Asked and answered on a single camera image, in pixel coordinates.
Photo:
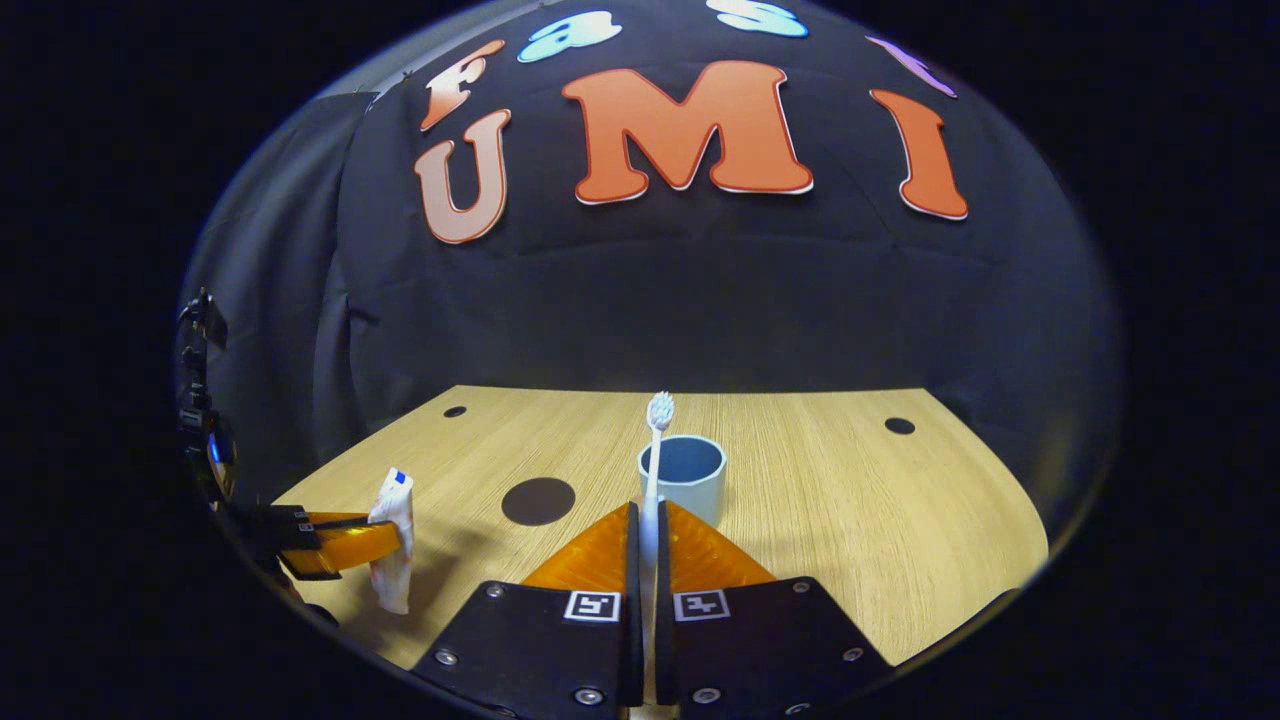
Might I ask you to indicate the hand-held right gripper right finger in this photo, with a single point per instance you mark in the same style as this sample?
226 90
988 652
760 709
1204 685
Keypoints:
664 640

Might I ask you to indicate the dark round coaster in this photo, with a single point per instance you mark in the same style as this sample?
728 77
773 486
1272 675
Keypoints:
538 501

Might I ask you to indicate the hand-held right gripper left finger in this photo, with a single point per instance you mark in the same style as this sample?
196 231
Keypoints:
634 600

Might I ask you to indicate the black backdrop cloth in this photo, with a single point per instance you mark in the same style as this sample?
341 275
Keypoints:
700 300

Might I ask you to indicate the white toothbrush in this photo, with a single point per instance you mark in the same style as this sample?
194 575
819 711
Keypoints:
655 480

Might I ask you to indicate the light blue cup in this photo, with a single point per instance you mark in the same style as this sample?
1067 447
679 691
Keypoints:
700 492

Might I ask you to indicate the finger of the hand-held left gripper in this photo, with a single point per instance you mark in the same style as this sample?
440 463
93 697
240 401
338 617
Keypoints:
345 550
335 517

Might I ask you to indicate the white toothpaste tube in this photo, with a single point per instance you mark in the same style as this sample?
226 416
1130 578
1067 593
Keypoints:
392 590

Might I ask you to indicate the wooden desktop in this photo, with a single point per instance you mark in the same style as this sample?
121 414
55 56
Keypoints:
850 520

